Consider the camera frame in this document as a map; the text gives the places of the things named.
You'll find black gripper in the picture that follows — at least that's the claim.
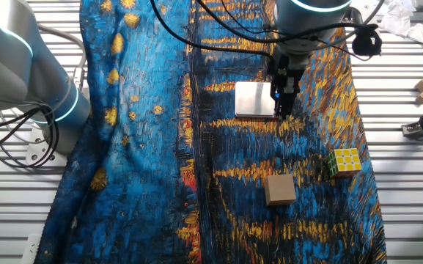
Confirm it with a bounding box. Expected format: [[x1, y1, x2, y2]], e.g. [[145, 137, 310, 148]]
[[268, 51, 304, 120]]

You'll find silver digital scale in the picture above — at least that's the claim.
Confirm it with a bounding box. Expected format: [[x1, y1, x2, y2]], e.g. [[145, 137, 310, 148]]
[[235, 81, 280, 119]]

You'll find large wooden cube block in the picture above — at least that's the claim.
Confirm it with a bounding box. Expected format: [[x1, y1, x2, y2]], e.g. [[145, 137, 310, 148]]
[[264, 174, 297, 207]]

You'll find Rubik's cube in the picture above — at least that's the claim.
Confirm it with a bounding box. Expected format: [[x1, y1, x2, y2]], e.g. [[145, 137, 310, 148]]
[[325, 147, 363, 180]]

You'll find white crumpled cloth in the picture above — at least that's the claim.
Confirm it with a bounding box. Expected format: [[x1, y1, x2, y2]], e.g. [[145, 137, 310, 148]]
[[379, 0, 423, 62]]

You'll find blue starry night painted cloth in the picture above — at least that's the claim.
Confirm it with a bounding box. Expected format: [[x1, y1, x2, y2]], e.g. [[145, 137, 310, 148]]
[[34, 0, 388, 264]]

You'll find white plastic piece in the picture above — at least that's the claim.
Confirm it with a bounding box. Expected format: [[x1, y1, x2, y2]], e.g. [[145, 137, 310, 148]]
[[20, 233, 42, 264]]

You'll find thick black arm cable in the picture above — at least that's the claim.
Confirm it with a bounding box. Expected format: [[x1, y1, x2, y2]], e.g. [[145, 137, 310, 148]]
[[149, 0, 276, 63], [195, 0, 377, 43]]

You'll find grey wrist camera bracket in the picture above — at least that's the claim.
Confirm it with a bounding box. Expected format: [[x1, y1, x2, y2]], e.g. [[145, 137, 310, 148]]
[[342, 5, 366, 29]]

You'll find grey hose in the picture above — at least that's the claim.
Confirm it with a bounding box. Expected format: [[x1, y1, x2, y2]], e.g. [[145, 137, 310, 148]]
[[37, 23, 88, 91]]

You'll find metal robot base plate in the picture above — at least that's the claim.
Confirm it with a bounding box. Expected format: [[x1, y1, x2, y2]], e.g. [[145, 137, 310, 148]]
[[26, 126, 69, 168]]

